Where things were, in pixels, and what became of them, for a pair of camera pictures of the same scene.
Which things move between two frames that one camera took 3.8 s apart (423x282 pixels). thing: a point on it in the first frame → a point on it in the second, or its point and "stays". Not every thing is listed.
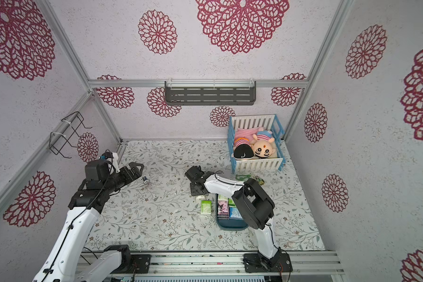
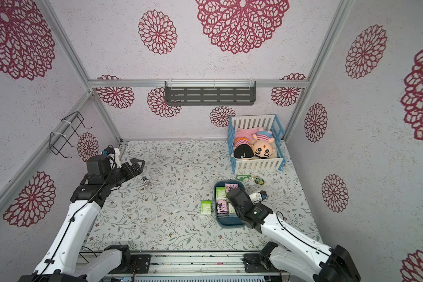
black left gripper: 130,177 stays
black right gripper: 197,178 → 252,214
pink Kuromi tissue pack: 222,210 stays
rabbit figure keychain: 146,181 stays
